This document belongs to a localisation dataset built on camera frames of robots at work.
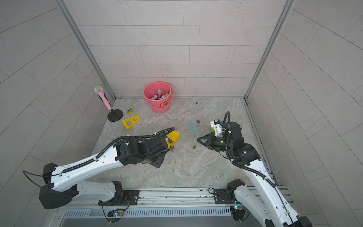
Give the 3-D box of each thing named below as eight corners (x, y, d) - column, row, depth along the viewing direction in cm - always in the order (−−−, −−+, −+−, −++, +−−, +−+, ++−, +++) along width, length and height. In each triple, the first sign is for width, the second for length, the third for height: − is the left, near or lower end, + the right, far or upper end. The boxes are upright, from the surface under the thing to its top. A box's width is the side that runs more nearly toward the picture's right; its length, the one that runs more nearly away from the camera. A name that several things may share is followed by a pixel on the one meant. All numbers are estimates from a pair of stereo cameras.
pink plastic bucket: (145, 116, 106) (139, 101, 93) (150, 94, 121) (146, 79, 108) (171, 117, 107) (169, 101, 93) (173, 95, 122) (172, 79, 108)
